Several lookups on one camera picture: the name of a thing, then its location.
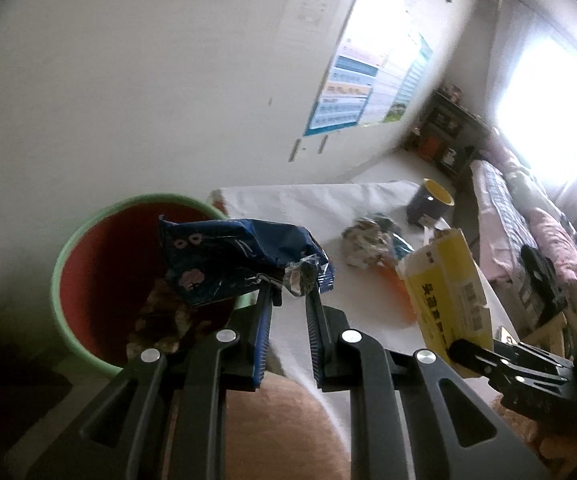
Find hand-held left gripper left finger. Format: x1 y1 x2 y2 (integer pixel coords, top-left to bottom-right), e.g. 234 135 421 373
26 285 274 480

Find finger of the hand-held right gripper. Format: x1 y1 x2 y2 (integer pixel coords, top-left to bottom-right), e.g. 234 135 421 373
517 343 576 367
447 339 574 387

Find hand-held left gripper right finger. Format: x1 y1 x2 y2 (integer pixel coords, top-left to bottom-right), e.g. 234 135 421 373
304 287 554 480

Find yellow carton box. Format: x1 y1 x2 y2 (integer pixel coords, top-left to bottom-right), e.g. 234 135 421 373
397 227 495 378

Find orange wrapper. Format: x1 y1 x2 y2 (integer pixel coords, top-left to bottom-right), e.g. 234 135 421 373
381 260 421 328

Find dark blue snack wrapper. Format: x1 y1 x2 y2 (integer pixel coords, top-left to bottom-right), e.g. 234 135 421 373
157 215 335 308

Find foil wrapper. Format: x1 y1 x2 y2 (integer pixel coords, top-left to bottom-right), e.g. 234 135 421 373
342 217 394 268

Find heap of mixed wrappers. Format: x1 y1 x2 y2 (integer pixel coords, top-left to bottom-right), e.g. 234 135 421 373
126 271 214 358

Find light blue white wrapper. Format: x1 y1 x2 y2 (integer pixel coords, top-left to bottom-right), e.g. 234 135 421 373
368 212 414 263

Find green bin with red inside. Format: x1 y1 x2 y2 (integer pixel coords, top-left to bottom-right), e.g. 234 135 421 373
51 192 264 376

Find tan fuzzy cloth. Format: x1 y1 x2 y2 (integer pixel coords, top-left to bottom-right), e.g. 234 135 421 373
221 374 351 480
488 395 577 480

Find black garment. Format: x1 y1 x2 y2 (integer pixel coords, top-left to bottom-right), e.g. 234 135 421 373
518 245 569 331

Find white tablecloth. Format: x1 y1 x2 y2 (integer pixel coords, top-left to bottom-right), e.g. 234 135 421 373
208 180 519 396

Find pink quilt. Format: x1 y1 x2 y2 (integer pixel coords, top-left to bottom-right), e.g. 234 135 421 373
528 207 577 271

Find bed with plaid sheet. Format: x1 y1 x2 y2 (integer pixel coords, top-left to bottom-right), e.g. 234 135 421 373
468 157 577 286

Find dark blue yellow mug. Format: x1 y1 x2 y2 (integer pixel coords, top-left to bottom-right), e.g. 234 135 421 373
407 178 456 228

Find dark shelf unit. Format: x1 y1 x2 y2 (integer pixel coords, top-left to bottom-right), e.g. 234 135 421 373
408 89 491 181

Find bright window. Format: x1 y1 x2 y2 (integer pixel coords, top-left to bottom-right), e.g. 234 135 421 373
495 25 577 211

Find blue alphabet wall poster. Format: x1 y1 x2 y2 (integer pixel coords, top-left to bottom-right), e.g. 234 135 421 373
277 0 394 138

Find green chart wall poster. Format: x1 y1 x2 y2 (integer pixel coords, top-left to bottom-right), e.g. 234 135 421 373
382 32 434 123

